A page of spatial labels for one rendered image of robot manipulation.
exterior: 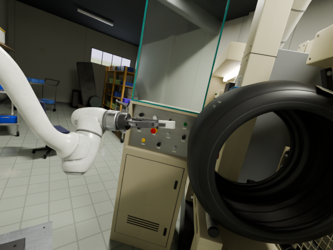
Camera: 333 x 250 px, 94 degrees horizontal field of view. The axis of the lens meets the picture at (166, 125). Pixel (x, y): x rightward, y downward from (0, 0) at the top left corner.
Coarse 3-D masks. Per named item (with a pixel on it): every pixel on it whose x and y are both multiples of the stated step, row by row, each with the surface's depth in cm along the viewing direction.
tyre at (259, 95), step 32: (224, 96) 56; (256, 96) 47; (288, 96) 46; (320, 96) 45; (192, 128) 68; (224, 128) 49; (288, 128) 75; (320, 128) 66; (192, 160) 56; (288, 160) 77; (320, 160) 68; (224, 192) 81; (256, 192) 80; (288, 192) 74; (320, 192) 63; (224, 224) 56; (256, 224) 55; (288, 224) 62; (320, 224) 50
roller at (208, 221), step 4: (208, 216) 64; (208, 220) 62; (212, 220) 61; (208, 224) 60; (212, 224) 59; (216, 224) 60; (208, 228) 59; (212, 228) 58; (216, 228) 58; (208, 232) 59; (212, 232) 58; (216, 232) 58; (212, 236) 58; (216, 236) 58
